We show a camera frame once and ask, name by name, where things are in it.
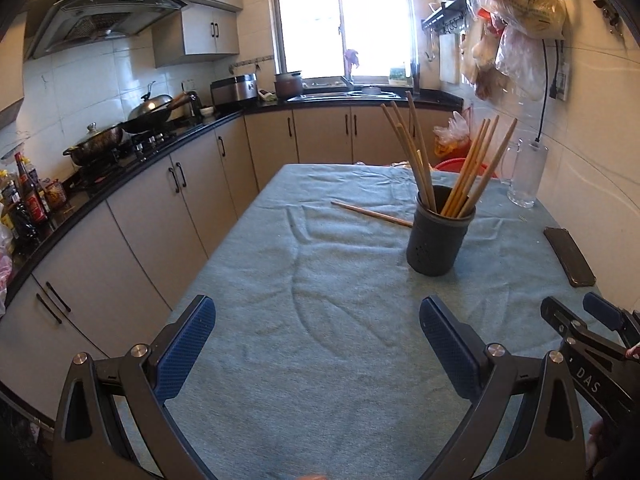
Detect wooden chopstick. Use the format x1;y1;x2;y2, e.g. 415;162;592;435
406;91;437;212
444;118;493;219
449;114;501;219
331;200;413;229
458;118;518;218
381;102;435;211
440;119;488;217
392;101;435;211
395;122;431;210
407;107;416;139

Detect lower kitchen cabinets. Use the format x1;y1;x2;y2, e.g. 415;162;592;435
1;133;416;426

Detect kitchen sink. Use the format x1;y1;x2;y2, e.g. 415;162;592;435
291;87;404;102

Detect right hand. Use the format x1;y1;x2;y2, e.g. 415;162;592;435
584;341;640;470

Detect black smartphone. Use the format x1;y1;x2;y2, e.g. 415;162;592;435
544;226;597;288

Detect dark utensil holder cup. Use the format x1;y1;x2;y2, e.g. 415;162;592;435
406;185;475;276

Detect clear glass beer mug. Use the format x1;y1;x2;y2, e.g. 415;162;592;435
500;139;549;209

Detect red plastic basin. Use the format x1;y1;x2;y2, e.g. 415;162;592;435
434;157;498;178

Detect orange bag bin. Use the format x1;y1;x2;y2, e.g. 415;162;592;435
433;112;471;160

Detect blue-grey towel table cover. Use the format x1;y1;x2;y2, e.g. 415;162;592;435
167;165;584;479

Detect soy sauce bottle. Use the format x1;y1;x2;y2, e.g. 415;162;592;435
14;152;48;224

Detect steel pot with lid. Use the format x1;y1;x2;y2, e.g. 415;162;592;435
62;122;124;167

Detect black wok with lid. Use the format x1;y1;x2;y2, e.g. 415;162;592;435
120;91;196;134

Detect large hanging plastic bag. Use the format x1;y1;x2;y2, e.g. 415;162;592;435
487;0;569;42

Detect black electric kettle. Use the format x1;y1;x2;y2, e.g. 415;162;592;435
186;91;203;120

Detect silver rice cooker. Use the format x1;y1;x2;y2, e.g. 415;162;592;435
209;73;258;108

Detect brown cooking pot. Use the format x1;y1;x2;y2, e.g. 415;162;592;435
274;70;304;100

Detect window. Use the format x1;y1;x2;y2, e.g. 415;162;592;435
272;0;416;86

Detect range hood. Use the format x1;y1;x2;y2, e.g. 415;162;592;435
25;0;186;60

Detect black power cable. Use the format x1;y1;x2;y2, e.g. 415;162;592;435
534;39;551;143

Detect black wall rack shelf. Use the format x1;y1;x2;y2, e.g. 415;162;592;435
421;0;469;35

